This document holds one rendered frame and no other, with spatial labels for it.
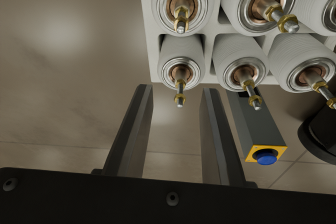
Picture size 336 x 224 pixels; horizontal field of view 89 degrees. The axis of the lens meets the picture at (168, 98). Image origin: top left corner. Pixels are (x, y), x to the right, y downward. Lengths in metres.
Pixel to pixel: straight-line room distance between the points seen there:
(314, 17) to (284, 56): 0.08
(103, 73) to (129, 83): 0.10
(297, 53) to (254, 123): 0.18
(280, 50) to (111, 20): 0.46
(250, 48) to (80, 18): 0.49
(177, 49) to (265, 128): 0.28
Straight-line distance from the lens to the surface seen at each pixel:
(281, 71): 0.39
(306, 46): 0.40
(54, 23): 0.69
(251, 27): 0.31
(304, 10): 0.37
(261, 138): 0.44
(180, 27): 0.20
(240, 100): 0.51
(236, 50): 0.34
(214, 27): 0.38
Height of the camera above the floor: 0.53
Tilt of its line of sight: 48 degrees down
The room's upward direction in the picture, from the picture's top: 174 degrees counter-clockwise
